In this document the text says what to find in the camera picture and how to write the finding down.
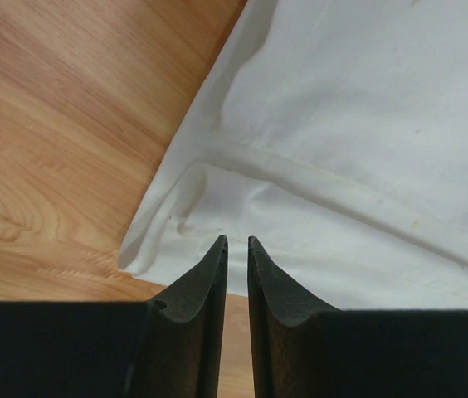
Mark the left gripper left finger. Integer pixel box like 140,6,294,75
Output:
0,236,228,397

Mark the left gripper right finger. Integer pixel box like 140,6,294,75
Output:
247,237,468,397

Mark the white t shirt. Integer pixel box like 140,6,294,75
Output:
119,1,468,309

